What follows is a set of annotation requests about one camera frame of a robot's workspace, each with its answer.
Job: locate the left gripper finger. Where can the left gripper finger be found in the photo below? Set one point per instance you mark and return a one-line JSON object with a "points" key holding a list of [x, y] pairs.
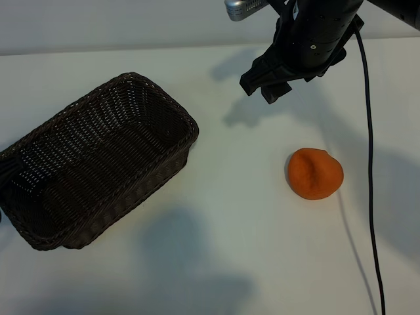
{"points": [[8, 170]]}

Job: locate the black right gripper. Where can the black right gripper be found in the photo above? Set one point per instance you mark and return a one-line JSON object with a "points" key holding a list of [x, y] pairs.
{"points": [[311, 33]]}

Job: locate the dark brown wicker basket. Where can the dark brown wicker basket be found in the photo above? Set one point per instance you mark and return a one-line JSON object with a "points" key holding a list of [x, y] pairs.
{"points": [[98, 157]]}

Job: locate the orange fruit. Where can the orange fruit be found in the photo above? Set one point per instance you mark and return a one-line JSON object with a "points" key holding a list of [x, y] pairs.
{"points": [[315, 174]]}

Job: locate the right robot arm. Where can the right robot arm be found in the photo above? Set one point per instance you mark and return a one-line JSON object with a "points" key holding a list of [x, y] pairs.
{"points": [[403, 10]]}

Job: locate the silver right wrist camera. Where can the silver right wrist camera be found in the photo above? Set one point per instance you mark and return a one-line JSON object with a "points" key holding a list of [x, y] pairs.
{"points": [[239, 10]]}

